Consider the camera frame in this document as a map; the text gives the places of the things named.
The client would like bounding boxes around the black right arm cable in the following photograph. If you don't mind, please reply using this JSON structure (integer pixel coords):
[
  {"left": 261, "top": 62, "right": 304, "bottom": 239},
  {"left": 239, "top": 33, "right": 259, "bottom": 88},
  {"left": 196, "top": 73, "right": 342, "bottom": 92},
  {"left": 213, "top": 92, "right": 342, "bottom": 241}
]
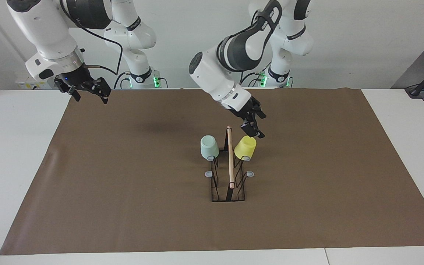
[{"left": 59, "top": 0, "right": 124, "bottom": 76}]

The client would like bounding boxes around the pale green plastic cup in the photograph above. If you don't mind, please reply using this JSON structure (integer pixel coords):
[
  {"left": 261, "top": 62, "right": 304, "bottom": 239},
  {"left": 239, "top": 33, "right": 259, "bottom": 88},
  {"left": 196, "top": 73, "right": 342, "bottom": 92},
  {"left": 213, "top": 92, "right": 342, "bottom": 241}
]
[{"left": 200, "top": 135, "right": 220, "bottom": 161}]

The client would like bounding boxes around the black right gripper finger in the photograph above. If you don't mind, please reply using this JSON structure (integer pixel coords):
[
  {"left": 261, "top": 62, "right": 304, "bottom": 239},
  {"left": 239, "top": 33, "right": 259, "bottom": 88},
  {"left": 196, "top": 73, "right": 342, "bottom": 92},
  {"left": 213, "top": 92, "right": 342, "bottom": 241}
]
[
  {"left": 91, "top": 77, "right": 111, "bottom": 104},
  {"left": 54, "top": 79, "right": 81, "bottom": 102}
]

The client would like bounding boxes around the black base cable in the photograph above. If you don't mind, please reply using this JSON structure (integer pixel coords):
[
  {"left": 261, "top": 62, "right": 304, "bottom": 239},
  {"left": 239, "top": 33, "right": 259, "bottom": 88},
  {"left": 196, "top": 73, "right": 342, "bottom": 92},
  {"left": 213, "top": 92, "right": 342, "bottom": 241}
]
[
  {"left": 238, "top": 72, "right": 262, "bottom": 88},
  {"left": 113, "top": 72, "right": 131, "bottom": 89}
]

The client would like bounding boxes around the black wire cup rack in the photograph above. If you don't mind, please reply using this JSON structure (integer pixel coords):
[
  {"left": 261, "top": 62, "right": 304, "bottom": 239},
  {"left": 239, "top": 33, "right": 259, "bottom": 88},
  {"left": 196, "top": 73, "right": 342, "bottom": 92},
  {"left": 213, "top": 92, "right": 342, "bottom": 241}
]
[{"left": 205, "top": 125, "right": 255, "bottom": 202}]

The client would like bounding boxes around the black left base cable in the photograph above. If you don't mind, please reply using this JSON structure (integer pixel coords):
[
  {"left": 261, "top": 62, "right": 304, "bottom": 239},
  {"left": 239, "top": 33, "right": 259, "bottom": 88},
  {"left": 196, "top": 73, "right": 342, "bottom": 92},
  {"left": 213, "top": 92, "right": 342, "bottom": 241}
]
[{"left": 238, "top": 72, "right": 262, "bottom": 88}]

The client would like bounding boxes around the brown table mat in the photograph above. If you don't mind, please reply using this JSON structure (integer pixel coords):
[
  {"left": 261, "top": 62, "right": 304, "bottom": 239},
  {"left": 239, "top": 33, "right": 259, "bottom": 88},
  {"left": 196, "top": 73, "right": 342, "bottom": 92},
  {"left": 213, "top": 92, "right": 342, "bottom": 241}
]
[{"left": 0, "top": 88, "right": 424, "bottom": 255}]

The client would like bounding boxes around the white power strip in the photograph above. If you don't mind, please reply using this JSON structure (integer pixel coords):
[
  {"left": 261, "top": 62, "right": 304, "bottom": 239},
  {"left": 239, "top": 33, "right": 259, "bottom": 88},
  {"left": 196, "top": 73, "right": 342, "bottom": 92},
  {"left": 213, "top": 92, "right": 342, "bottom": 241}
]
[{"left": 15, "top": 79, "right": 56, "bottom": 91}]

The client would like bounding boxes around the black right base cable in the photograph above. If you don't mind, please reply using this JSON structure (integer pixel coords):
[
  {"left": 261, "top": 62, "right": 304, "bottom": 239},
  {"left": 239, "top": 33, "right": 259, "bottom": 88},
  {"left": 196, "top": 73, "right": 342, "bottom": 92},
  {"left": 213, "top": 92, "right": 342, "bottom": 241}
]
[{"left": 113, "top": 72, "right": 131, "bottom": 89}]

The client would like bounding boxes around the yellow plastic cup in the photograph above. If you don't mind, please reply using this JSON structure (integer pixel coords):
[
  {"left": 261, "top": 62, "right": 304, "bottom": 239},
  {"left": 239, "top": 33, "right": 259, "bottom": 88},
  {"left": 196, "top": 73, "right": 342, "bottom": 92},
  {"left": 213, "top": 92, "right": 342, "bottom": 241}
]
[{"left": 234, "top": 135, "right": 257, "bottom": 161}]

